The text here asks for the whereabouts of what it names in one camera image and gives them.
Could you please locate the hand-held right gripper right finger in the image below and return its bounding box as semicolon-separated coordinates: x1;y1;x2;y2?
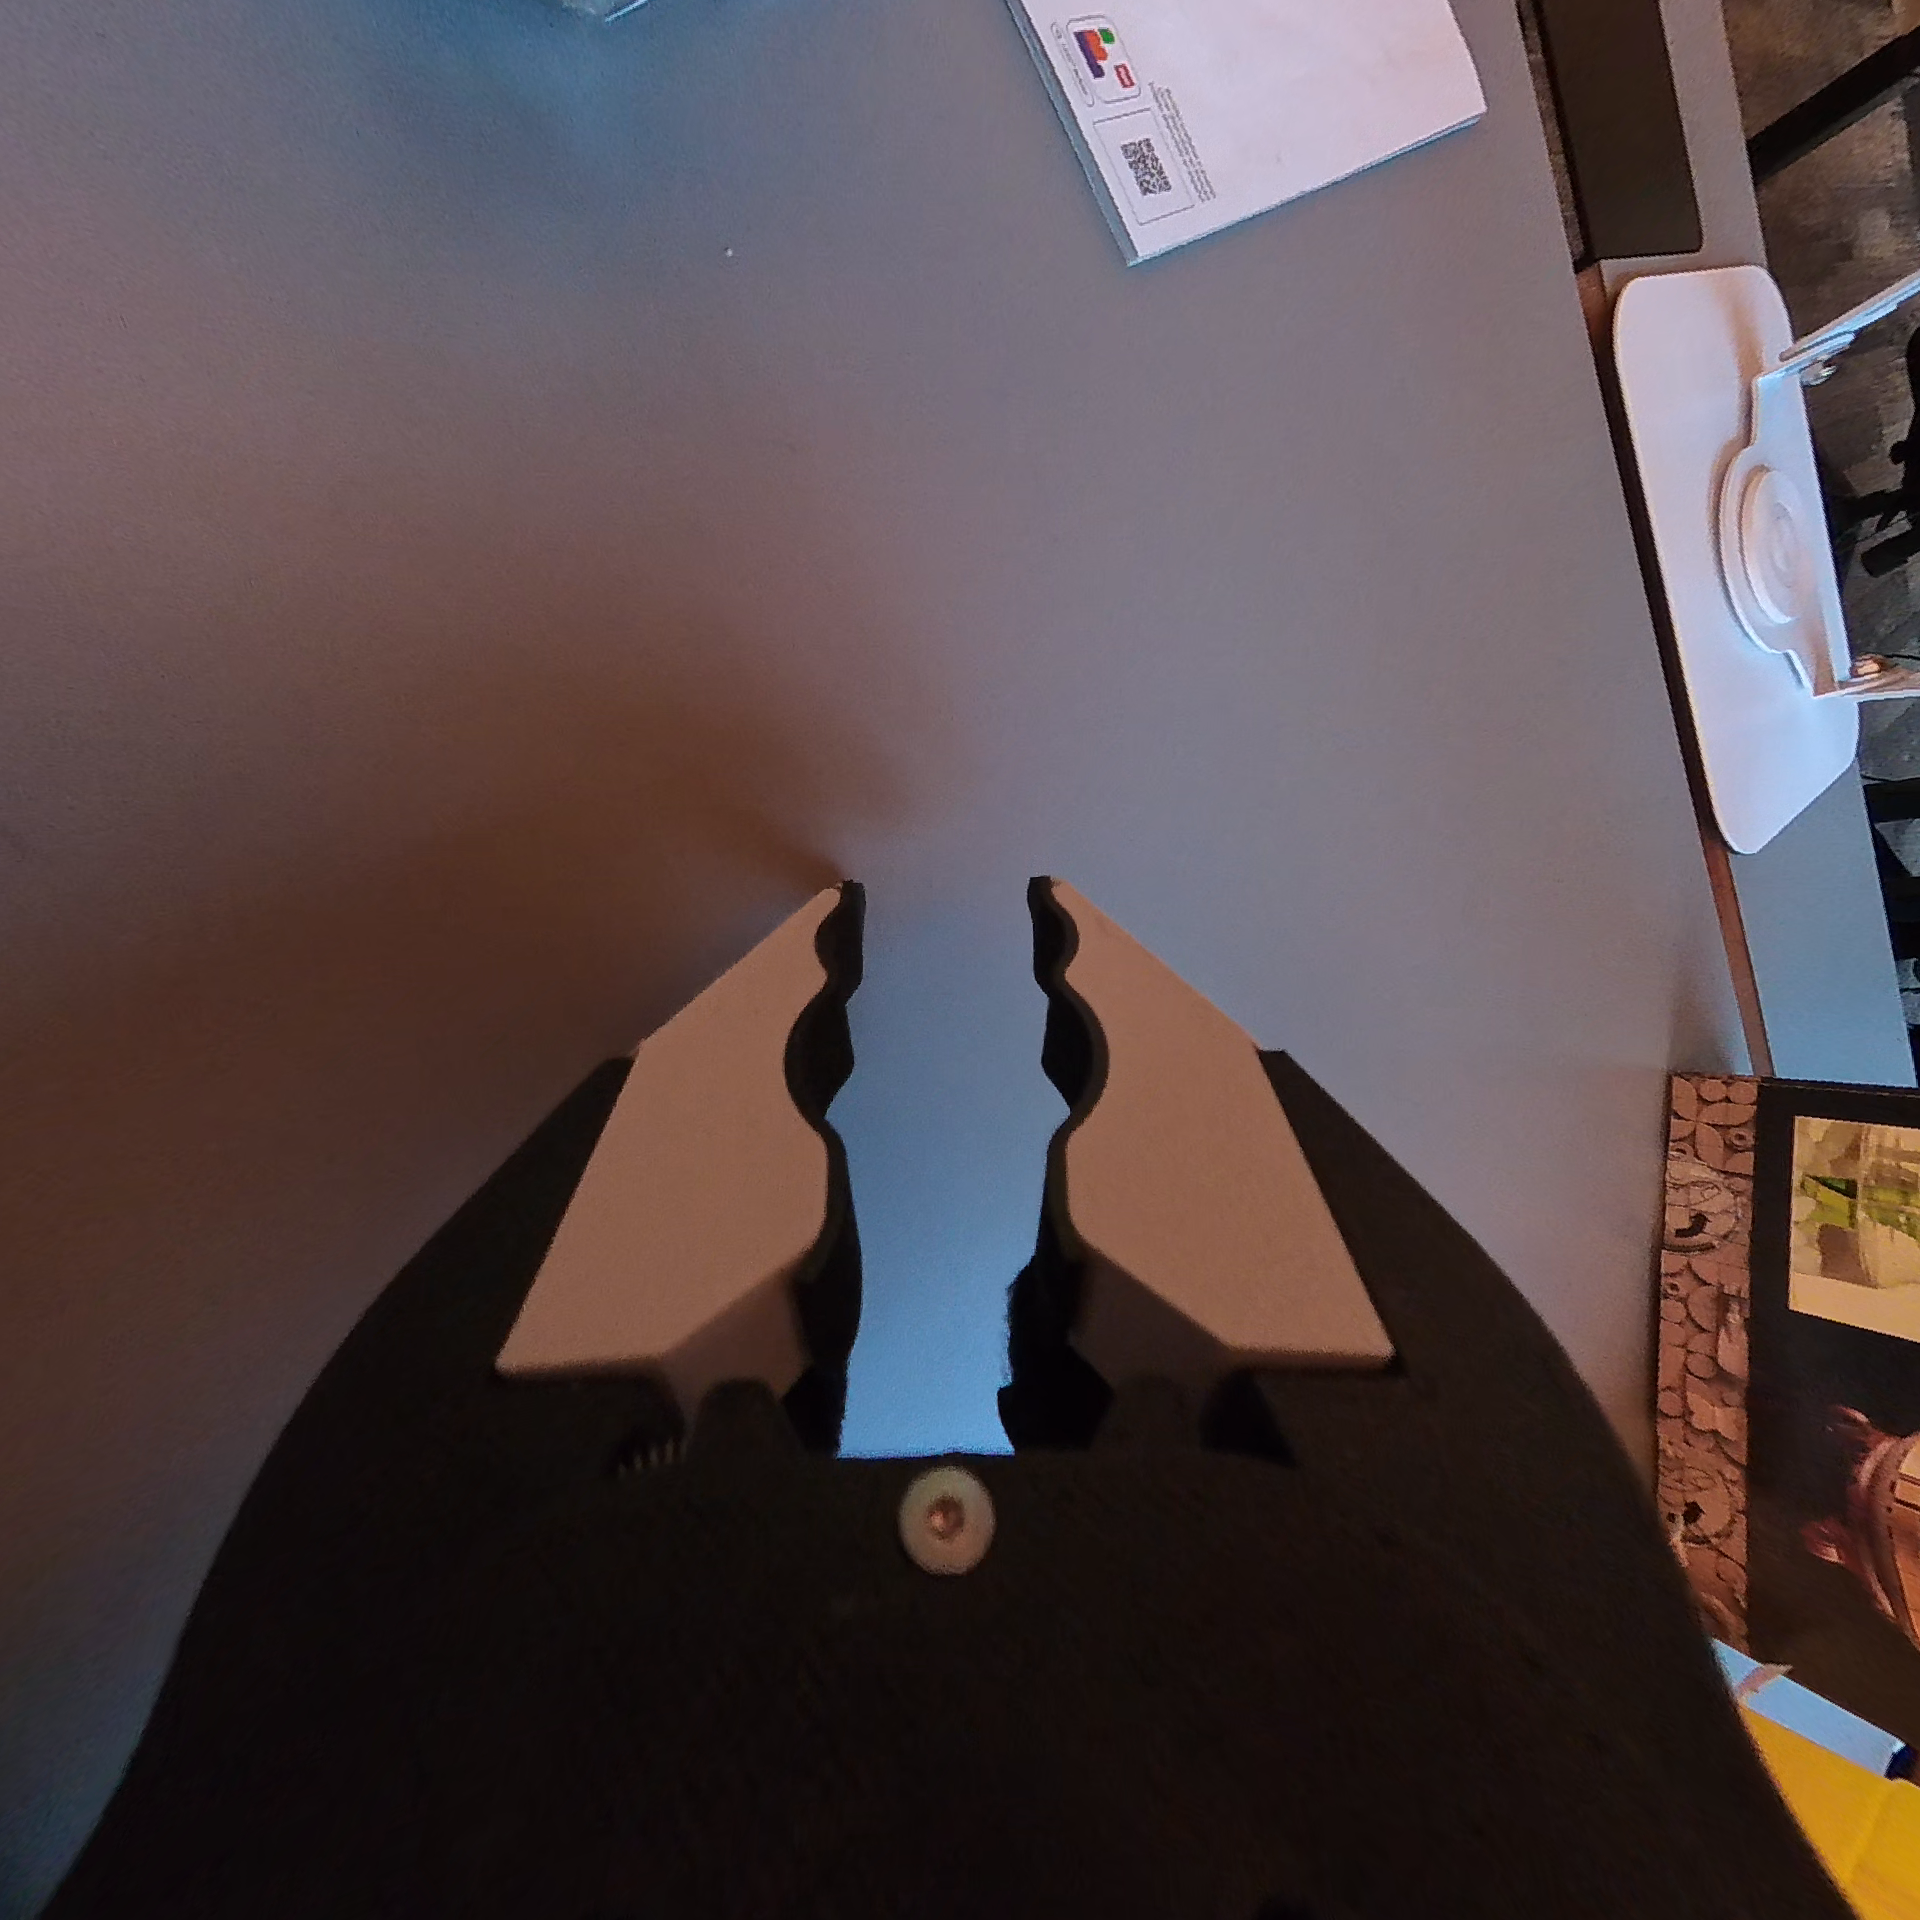
997;876;1399;1456

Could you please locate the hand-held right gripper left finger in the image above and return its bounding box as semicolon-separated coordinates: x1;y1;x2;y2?
496;879;871;1456

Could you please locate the grey desk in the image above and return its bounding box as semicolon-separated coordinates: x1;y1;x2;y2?
0;0;1920;1920

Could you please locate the black toy set box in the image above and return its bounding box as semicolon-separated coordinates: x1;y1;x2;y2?
1658;1071;1920;1660

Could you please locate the yellow plastic bin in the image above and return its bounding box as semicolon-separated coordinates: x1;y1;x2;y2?
1740;1710;1920;1920

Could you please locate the white folding stand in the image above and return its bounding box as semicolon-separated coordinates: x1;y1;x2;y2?
1611;267;1920;858

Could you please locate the toy instruction booklet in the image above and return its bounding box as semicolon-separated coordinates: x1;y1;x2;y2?
1006;0;1491;269

